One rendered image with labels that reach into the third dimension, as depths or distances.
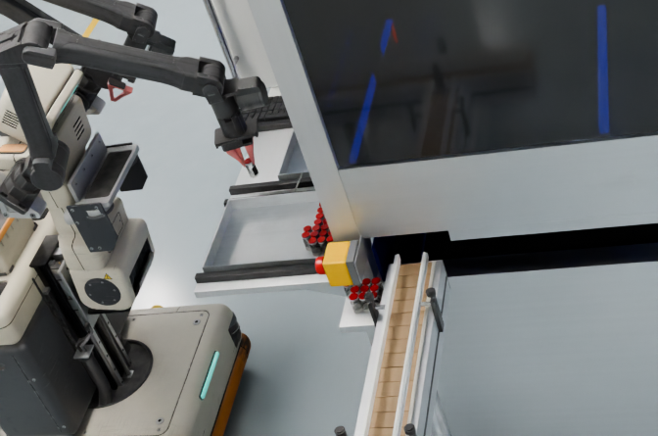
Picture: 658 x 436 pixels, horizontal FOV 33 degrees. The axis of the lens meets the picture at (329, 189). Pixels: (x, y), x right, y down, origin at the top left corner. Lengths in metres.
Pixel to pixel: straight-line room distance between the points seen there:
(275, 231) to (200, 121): 2.37
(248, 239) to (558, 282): 0.80
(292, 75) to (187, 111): 3.03
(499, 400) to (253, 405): 1.10
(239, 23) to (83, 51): 1.08
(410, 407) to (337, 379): 1.43
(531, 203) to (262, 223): 0.79
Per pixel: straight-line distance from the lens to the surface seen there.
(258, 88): 2.43
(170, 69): 2.40
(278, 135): 3.12
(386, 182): 2.32
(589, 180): 2.28
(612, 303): 2.51
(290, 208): 2.83
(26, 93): 2.51
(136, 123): 5.28
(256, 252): 2.73
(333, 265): 2.38
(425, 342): 2.28
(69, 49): 2.40
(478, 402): 2.79
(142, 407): 3.39
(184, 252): 4.34
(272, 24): 2.15
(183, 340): 3.52
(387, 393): 2.21
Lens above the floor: 2.53
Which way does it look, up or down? 36 degrees down
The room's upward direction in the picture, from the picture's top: 19 degrees counter-clockwise
